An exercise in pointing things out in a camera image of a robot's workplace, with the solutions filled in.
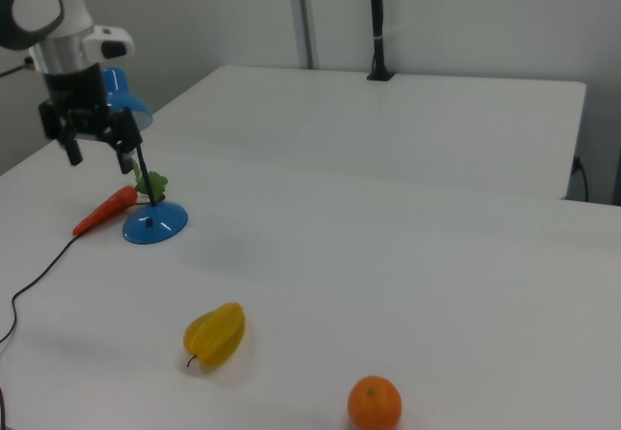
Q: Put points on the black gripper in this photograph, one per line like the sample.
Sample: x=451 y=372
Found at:
x=77 y=95

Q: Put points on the blue desk lamp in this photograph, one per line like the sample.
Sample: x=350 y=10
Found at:
x=155 y=221

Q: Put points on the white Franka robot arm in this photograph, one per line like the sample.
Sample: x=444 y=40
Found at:
x=53 y=8

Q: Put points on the orange toy carrot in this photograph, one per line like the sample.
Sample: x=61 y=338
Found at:
x=104 y=211

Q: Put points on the yellow toy starfruit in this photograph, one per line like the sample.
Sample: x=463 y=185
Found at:
x=216 y=335

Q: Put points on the orange toy fruit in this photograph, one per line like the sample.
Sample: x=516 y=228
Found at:
x=374 y=403

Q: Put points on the grey metal partition post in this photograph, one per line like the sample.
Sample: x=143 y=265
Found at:
x=303 y=12

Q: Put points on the black clamped camera pole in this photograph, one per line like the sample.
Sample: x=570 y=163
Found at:
x=377 y=22

